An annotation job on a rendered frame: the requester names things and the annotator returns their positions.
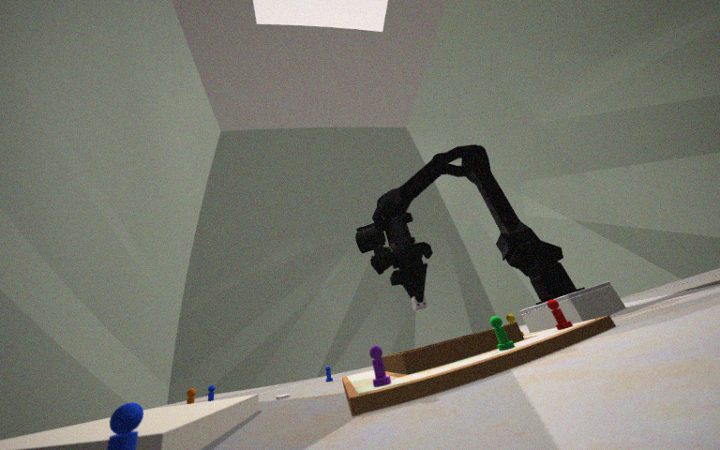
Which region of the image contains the green game pawn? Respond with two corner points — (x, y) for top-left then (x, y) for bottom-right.
(490, 316), (516, 351)

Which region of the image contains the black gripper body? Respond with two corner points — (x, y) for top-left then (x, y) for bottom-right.
(390, 234), (433, 285)

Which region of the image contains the white die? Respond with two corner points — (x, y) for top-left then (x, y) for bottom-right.
(411, 296), (428, 310)

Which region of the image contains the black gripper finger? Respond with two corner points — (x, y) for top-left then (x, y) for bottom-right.
(399, 262), (428, 303)
(396, 277), (414, 298)

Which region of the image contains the purple pawn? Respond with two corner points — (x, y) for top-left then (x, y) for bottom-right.
(370, 345), (391, 387)

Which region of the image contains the red game pawn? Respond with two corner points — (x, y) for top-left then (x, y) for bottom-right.
(547, 299), (573, 330)

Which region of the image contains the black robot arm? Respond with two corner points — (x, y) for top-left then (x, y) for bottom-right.
(355, 144), (585, 305)

